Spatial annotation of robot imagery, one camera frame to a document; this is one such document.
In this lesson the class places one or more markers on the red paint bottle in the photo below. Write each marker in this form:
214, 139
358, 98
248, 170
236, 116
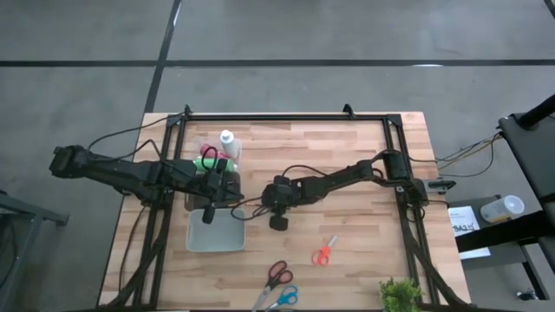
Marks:
221, 154

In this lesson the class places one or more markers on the grey metal table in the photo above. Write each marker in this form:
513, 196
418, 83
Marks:
26, 208

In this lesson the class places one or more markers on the white paper sheet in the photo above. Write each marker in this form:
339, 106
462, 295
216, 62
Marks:
466, 221

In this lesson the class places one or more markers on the green potted plant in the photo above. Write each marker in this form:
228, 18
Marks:
401, 297

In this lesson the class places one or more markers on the black round bar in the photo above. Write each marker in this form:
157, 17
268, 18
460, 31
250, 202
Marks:
537, 113

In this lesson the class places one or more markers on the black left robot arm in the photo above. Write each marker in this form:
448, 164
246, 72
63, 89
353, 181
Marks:
130, 173

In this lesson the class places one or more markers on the light grey plastic bin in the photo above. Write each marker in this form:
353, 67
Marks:
225, 236

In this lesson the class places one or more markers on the black aluminium table frame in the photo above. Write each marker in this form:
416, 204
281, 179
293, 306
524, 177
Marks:
282, 117

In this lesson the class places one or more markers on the green paint bottle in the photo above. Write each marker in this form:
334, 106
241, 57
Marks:
199, 164

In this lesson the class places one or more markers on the small black object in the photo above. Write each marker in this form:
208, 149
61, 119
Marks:
526, 296

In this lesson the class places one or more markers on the black beam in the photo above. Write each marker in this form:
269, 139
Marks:
498, 234

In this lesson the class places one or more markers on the dark grey side table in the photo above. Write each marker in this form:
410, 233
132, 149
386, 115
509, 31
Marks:
507, 260

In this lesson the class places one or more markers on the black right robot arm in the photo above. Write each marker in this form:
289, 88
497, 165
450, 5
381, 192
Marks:
347, 173

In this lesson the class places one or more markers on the dark grey plastic bin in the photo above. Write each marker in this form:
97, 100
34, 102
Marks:
193, 203

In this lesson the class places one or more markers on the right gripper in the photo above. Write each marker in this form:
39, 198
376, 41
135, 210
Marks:
284, 193

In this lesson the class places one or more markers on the dark grey equipment panel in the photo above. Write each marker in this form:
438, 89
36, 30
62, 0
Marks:
533, 160

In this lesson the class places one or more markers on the white paint bottle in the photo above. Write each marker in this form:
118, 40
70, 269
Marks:
228, 143

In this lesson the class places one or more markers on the small orange scissors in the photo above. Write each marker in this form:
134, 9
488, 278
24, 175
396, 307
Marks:
326, 248

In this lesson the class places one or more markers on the translucent plastic jar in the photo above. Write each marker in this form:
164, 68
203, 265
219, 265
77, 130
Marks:
503, 209

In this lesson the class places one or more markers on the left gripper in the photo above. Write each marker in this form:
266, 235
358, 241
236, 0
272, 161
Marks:
214, 182

